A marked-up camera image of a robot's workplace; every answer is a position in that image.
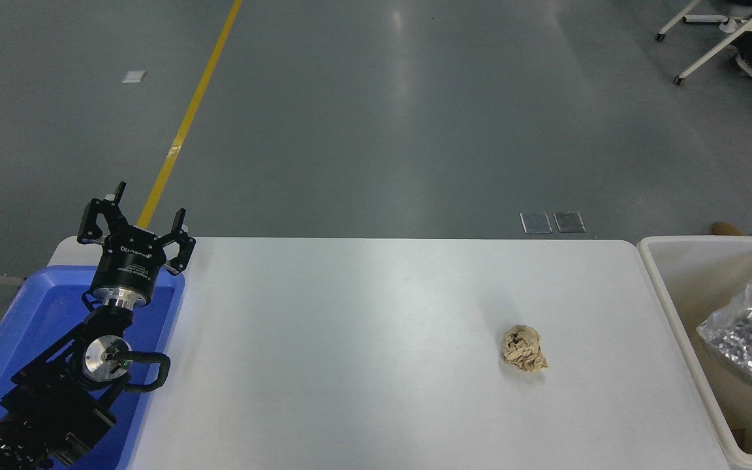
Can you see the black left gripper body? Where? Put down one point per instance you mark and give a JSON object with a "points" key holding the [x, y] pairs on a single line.
{"points": [[129, 261]]}

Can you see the blue plastic tray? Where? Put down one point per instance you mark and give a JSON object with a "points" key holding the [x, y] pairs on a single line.
{"points": [[36, 307]]}

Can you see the crumpled tan paper ball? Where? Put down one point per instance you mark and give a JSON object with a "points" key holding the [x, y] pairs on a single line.
{"points": [[525, 349]]}

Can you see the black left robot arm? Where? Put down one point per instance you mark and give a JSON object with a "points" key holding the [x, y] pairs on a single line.
{"points": [[56, 398]]}

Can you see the clear floor plate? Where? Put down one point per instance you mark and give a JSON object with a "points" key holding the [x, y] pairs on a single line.
{"points": [[536, 222], [569, 222]]}

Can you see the small white floor scrap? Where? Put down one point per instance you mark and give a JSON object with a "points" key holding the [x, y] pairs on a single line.
{"points": [[133, 76]]}

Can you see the white frame chair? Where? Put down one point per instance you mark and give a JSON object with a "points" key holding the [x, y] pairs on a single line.
{"points": [[715, 49]]}

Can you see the large pale plastic bin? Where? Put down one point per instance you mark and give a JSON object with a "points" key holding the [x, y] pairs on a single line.
{"points": [[689, 281]]}

